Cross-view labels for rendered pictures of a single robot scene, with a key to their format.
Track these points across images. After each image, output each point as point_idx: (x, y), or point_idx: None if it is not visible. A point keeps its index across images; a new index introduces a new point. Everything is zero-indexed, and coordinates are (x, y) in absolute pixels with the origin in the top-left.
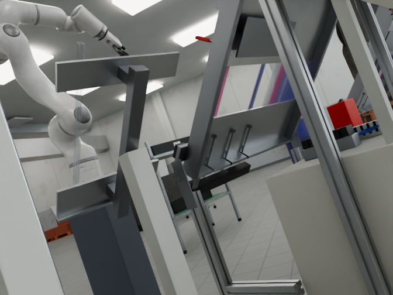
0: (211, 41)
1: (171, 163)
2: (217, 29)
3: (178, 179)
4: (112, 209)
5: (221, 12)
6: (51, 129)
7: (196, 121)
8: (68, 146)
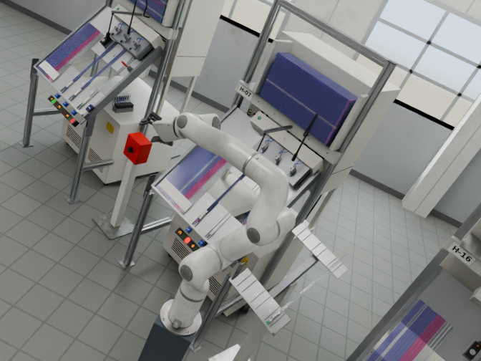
0: (288, 204)
1: (239, 265)
2: (293, 200)
3: (237, 273)
4: None
5: (299, 194)
6: (207, 276)
7: None
8: (203, 284)
